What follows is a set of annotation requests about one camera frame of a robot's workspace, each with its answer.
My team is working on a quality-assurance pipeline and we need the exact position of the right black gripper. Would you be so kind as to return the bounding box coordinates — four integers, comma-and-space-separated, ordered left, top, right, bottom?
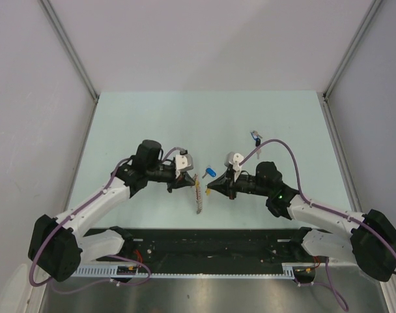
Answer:
208, 168, 270, 200

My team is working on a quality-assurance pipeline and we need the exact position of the red tag key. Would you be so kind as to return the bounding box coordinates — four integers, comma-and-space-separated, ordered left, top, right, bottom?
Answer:
195, 186, 202, 205

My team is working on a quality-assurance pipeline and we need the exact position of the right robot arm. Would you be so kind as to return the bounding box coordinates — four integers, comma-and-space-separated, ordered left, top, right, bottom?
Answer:
207, 162, 396, 282

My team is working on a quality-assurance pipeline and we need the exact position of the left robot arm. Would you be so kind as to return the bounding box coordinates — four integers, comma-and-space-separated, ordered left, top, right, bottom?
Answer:
28, 140, 195, 287

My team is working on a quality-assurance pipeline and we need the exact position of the dark blue tag key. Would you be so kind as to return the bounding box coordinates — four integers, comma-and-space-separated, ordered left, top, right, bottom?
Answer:
250, 130, 262, 160

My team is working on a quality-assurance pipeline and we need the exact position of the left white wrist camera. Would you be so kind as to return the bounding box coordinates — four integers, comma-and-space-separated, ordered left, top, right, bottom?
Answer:
175, 149, 193, 178

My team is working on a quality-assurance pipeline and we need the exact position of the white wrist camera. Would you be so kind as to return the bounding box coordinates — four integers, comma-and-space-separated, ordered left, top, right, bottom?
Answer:
175, 149, 193, 178
224, 152, 244, 181

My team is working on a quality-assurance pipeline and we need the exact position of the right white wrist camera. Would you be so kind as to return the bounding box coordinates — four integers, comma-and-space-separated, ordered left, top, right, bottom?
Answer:
224, 152, 244, 181

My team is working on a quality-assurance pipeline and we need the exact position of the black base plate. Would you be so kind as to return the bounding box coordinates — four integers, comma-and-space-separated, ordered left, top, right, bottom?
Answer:
83, 227, 329, 283

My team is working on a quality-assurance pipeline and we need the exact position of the right side aluminium rail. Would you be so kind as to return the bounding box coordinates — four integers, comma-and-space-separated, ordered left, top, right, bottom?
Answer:
317, 93, 363, 212

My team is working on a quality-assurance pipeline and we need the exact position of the white cable duct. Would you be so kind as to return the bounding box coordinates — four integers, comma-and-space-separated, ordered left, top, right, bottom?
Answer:
72, 264, 295, 280

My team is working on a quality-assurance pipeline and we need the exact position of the aluminium frame rail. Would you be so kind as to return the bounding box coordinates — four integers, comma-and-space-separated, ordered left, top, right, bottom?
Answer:
38, 254, 394, 278

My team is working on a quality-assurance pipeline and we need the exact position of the left aluminium corner post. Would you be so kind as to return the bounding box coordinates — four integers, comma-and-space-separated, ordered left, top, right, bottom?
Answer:
38, 0, 99, 103

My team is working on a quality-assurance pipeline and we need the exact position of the aluminium corner post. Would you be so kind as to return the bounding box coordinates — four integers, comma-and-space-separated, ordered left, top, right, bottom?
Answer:
38, 0, 99, 103
322, 0, 386, 102

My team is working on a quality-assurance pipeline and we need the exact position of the right aluminium corner post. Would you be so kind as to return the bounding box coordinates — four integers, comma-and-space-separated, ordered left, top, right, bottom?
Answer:
322, 0, 386, 102

